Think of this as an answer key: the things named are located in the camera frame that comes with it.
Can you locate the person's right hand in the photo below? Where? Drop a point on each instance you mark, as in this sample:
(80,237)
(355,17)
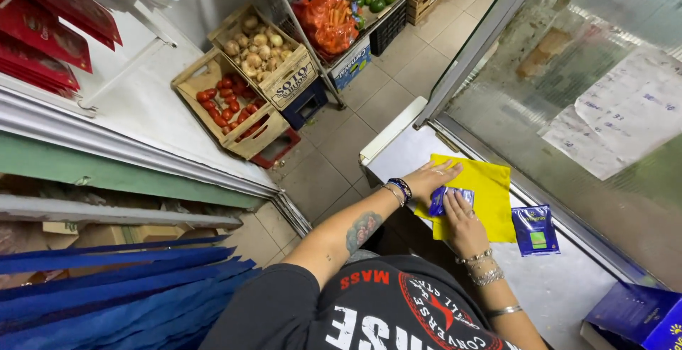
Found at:
(466,230)

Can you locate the person's left hand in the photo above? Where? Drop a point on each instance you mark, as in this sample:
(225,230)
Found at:
(426,179)

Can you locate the person's left fingers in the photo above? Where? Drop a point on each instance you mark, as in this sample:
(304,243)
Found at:
(445,169)

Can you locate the person's right fingers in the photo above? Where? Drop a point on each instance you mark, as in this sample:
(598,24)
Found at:
(454,201)

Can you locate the small blue foil packet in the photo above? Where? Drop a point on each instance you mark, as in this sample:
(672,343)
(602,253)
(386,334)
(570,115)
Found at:
(439,201)

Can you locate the yellow cleaning cloth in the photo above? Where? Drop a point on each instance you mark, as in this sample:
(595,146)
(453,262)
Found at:
(487,201)

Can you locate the blue packet with green label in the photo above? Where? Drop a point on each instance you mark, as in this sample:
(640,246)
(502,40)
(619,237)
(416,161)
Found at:
(535,230)

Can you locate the handwritten white paper sheet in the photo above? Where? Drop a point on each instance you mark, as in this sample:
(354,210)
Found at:
(634,105)
(570,139)

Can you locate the black printed t-shirt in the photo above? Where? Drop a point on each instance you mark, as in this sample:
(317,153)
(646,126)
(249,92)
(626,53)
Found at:
(373,307)

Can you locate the blue and white cardboard box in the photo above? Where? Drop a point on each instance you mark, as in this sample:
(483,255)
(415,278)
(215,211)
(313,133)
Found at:
(349,65)

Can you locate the black plastic crate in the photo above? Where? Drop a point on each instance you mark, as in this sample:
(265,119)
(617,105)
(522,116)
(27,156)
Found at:
(388,28)

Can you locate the blue plastic crate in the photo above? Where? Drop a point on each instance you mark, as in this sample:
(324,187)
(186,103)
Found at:
(305,104)

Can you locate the glass display case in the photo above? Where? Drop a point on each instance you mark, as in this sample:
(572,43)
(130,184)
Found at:
(559,46)

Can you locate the red plastic crate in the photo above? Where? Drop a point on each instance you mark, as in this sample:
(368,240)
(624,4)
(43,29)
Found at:
(277,147)

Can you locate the metal produce rack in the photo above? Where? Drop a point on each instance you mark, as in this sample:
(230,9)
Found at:
(309,46)

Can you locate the orange bag of carrots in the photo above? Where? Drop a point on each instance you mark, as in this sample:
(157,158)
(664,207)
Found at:
(327,22)

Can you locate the wooden crate of onions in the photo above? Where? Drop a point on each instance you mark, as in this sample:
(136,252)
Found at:
(264,52)

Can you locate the wooden crate of tomatoes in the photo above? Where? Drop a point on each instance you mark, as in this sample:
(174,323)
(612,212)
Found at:
(229,108)

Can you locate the white cabinet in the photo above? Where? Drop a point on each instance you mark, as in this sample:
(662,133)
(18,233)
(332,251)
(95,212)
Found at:
(138,99)

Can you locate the brown cardboard boxes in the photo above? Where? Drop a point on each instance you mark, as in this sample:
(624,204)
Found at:
(101,235)

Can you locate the blue plastic strip curtain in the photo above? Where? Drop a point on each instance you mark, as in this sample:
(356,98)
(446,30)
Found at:
(117,297)

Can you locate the stack of red packets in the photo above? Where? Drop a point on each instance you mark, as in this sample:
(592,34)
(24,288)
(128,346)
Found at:
(45,30)

